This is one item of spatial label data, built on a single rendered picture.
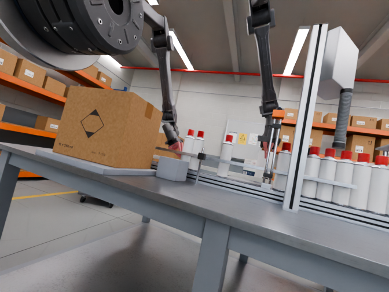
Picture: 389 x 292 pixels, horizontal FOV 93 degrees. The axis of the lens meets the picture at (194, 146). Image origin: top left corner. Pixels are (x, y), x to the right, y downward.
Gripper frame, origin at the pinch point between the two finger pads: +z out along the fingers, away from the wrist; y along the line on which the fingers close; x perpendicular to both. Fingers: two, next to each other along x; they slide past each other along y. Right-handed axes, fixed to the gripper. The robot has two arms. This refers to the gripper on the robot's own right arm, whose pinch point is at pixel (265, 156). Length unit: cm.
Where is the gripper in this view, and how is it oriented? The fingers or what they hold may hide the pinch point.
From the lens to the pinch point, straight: 94.2
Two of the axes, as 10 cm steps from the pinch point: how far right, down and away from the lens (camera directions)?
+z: -2.2, 9.7, -0.8
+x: -3.6, -1.5, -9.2
